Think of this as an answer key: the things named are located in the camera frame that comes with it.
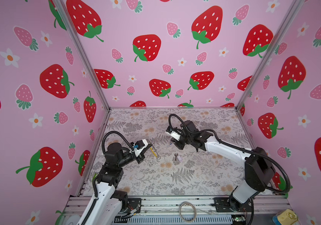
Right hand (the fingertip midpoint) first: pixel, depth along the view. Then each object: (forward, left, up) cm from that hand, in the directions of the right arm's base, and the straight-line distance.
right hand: (171, 138), depth 85 cm
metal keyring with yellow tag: (-14, +7, +9) cm, 18 cm away
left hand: (-11, +10, +10) cm, 19 cm away
